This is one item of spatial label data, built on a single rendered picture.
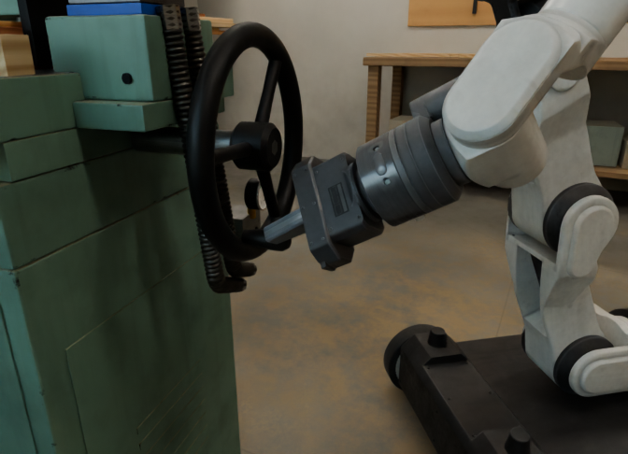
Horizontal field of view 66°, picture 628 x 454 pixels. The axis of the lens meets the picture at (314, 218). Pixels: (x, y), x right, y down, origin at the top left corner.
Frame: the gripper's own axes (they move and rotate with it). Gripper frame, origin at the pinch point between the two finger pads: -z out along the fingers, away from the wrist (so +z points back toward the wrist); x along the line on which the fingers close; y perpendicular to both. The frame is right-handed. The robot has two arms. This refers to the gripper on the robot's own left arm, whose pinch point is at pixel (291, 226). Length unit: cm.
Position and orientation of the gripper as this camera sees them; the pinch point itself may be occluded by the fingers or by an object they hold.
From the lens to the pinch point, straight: 53.2
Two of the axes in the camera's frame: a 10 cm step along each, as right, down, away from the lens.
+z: 8.2, -3.8, -4.3
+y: -5.3, -2.0, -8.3
